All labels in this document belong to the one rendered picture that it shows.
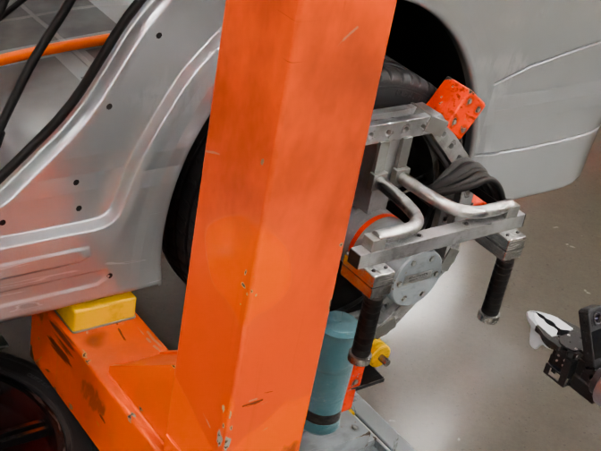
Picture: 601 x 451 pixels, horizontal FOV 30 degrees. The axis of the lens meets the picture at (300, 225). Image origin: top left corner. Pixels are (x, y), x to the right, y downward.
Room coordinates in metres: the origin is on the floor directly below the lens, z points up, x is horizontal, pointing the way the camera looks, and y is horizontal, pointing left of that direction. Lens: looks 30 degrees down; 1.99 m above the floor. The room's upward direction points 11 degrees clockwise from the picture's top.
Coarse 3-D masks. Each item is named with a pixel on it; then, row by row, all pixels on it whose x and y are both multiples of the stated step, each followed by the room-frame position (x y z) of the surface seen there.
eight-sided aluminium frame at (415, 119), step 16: (384, 112) 2.00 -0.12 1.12; (400, 112) 2.02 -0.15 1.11; (416, 112) 2.05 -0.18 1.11; (432, 112) 2.04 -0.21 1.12; (384, 128) 1.94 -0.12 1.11; (400, 128) 1.97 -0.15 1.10; (416, 128) 2.00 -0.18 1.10; (432, 128) 2.02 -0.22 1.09; (448, 128) 2.06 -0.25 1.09; (368, 144) 1.92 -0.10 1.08; (432, 144) 2.10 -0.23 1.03; (448, 144) 2.07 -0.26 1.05; (448, 160) 2.08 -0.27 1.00; (464, 192) 2.12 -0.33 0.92; (432, 224) 2.16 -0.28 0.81; (448, 256) 2.12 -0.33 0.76; (384, 304) 2.09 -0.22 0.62; (384, 320) 2.03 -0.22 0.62
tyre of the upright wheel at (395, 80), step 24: (384, 72) 2.05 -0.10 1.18; (408, 72) 2.12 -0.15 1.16; (384, 96) 2.05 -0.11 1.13; (408, 96) 2.09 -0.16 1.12; (192, 168) 1.92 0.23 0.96; (192, 192) 1.90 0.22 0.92; (168, 216) 1.94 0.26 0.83; (192, 216) 1.88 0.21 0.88; (432, 216) 2.20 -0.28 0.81; (168, 240) 1.94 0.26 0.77; (192, 240) 1.87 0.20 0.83
